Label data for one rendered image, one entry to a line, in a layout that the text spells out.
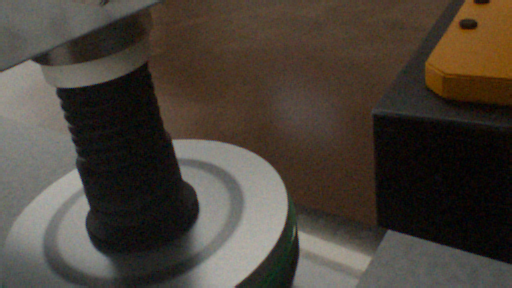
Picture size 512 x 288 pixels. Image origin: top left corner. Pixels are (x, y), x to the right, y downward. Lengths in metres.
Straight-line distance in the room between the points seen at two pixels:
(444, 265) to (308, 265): 0.09
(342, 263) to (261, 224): 0.06
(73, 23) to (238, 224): 0.18
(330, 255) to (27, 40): 0.24
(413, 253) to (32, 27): 0.27
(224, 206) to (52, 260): 0.13
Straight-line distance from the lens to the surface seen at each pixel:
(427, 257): 0.38
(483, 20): 0.97
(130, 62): 0.32
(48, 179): 0.55
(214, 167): 0.44
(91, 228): 0.40
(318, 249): 0.39
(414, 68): 0.90
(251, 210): 0.38
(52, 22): 0.28
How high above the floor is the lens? 1.11
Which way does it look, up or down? 26 degrees down
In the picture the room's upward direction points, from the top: 12 degrees counter-clockwise
